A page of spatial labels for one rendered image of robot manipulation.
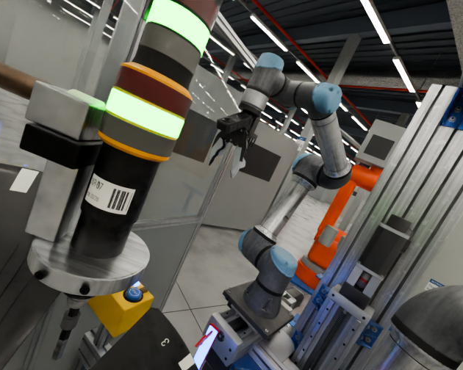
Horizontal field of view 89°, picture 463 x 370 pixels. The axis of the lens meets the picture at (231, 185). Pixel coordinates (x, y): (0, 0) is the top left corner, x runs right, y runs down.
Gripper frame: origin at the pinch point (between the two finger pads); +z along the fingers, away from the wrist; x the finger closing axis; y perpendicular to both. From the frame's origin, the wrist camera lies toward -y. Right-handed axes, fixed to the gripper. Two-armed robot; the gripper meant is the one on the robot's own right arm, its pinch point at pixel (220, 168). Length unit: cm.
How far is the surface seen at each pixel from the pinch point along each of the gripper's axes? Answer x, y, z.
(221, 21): 46, 25, -55
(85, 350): 7, -17, 66
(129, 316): -3.5, -16.8, 44.1
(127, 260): -27, -50, 2
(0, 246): -11, -50, 11
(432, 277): -92, 129, 15
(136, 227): 46, 23, 50
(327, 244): -27, 330, 70
